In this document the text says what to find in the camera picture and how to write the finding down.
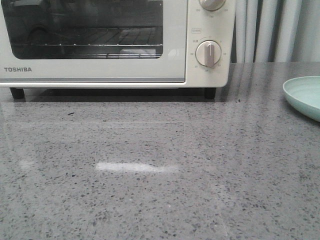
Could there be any glass oven door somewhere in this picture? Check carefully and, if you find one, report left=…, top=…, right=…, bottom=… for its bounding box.
left=0, top=0, right=188, bottom=82

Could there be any black oven foot right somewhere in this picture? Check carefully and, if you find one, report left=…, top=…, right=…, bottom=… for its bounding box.
left=204, top=87, right=217, bottom=100

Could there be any black oven foot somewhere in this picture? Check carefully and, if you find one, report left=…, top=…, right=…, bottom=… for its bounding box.
left=204, top=87, right=217, bottom=100
left=9, top=87, right=25, bottom=100

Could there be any cream Toshiba toaster oven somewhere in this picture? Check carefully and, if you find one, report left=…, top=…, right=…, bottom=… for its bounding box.
left=0, top=0, right=236, bottom=90

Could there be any black oven foot left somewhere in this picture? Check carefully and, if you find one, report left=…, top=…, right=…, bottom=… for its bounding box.
left=9, top=87, right=25, bottom=100

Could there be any beige timer knob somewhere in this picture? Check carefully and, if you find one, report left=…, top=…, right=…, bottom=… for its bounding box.
left=195, top=40, right=222, bottom=68

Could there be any beige temperature knob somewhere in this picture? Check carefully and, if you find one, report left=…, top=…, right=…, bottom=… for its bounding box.
left=199, top=0, right=226, bottom=11

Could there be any pale grey curtain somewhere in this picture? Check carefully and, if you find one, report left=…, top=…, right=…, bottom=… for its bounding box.
left=231, top=0, right=320, bottom=63

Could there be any mint green plate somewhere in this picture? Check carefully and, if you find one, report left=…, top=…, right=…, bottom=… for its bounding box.
left=282, top=76, right=320, bottom=122

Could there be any wire oven rack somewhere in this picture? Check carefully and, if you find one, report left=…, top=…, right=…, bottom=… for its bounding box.
left=10, top=27, right=164, bottom=60

